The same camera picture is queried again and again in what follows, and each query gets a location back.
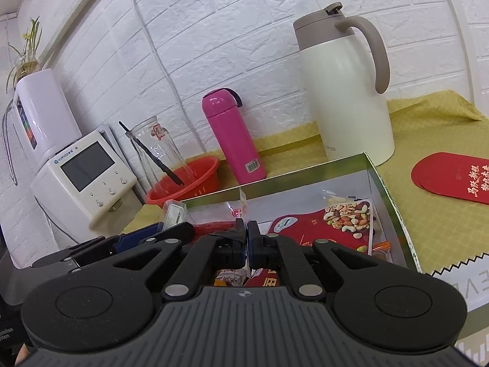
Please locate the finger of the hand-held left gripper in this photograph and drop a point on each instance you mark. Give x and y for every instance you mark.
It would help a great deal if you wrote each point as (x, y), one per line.
(168, 233)
(137, 235)

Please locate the green plant in vase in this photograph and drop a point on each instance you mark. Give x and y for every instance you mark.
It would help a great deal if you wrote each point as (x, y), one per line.
(28, 49)

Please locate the white purple water purifier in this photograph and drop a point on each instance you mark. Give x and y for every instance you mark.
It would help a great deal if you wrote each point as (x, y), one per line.
(46, 114)

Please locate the white wall pipe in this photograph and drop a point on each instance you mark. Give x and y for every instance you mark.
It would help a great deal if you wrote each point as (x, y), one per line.
(458, 19)

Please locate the brown red snack packet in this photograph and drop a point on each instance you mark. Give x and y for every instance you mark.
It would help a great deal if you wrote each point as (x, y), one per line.
(228, 277)

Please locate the yellow tablecloth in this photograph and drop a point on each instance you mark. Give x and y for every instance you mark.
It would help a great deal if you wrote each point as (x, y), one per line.
(420, 229)

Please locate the thin clear snack packet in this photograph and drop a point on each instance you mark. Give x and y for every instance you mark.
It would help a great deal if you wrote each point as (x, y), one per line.
(243, 202)

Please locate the dark grey object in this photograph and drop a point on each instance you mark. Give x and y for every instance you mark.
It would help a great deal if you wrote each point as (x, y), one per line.
(13, 298)

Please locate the red envelope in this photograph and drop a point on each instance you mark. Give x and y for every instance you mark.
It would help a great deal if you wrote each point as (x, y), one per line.
(450, 177)

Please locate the clear glass carafe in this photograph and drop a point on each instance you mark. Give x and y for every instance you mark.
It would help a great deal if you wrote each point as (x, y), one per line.
(160, 149)

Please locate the cream thermal jug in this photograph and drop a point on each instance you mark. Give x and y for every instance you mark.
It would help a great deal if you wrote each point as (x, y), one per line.
(344, 95)

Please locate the white wall unit blue print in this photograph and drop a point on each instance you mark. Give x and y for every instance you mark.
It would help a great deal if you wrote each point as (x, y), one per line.
(65, 4)

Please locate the red clear snack packet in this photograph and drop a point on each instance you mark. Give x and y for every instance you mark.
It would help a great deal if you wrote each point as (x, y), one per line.
(214, 227)

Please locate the red plastic basket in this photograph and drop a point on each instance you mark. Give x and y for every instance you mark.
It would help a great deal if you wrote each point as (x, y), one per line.
(198, 183)

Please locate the white cardboard box green rim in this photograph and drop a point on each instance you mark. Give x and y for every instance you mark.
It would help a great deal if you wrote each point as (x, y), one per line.
(290, 195)

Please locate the small clear yellow snack packet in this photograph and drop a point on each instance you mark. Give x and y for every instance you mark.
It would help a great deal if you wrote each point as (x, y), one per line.
(340, 199)

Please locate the red packet yellow print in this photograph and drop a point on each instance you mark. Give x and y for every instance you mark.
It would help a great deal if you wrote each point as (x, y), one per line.
(263, 278)

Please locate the clear cookie bag orange zip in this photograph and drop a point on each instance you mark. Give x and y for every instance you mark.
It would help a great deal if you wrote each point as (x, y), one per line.
(382, 246)

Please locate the white appliance with screen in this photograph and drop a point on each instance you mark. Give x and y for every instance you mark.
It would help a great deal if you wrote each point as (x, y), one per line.
(80, 183)

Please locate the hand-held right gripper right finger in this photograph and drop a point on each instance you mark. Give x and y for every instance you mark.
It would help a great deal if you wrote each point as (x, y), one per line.
(253, 242)

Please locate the red mixed nuts packet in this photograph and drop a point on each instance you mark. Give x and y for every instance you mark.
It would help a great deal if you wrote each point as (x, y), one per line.
(305, 226)

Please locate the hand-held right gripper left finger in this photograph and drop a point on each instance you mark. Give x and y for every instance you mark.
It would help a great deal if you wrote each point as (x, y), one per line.
(240, 242)

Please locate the pink thermos bottle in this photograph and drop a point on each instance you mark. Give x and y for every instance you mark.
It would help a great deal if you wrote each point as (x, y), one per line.
(237, 141)

